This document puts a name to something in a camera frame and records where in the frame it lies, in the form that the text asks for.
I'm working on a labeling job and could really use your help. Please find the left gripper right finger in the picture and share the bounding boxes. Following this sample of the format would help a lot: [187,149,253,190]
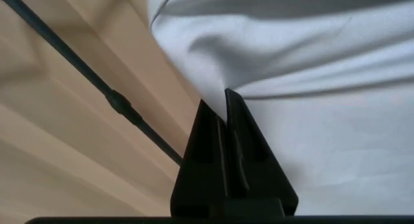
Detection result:
[224,87,299,218]

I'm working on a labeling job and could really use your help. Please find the pale grey shorts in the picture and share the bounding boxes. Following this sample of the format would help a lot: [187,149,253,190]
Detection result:
[147,0,414,216]

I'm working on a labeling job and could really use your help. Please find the beige curtain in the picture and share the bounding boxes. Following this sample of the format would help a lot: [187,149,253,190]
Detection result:
[0,0,201,218]

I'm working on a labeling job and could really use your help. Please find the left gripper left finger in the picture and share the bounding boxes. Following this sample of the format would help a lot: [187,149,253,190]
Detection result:
[170,99,230,218]

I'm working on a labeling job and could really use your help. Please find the black clothes rack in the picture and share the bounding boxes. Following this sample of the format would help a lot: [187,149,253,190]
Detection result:
[0,0,184,167]

